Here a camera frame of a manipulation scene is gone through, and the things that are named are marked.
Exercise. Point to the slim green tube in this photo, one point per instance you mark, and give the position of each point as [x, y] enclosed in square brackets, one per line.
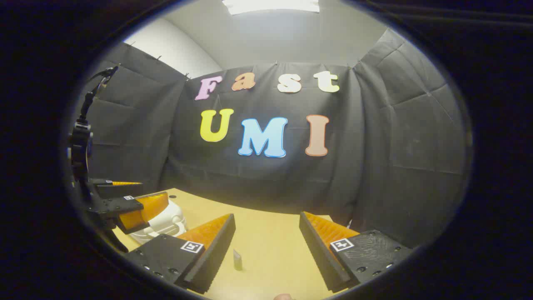
[237, 261]

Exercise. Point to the ceiling light panel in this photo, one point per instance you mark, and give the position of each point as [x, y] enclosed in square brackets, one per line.
[270, 5]

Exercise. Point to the black backdrop cloth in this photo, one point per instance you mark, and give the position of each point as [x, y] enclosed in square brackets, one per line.
[374, 146]

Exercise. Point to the white suitcase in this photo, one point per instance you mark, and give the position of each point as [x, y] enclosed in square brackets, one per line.
[164, 223]

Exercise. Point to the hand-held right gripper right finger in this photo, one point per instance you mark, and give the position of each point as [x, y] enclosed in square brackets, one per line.
[317, 250]

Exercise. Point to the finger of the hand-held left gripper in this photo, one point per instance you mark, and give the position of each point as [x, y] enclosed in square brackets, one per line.
[120, 206]
[114, 189]

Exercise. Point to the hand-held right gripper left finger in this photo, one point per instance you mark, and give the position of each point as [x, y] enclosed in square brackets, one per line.
[216, 254]

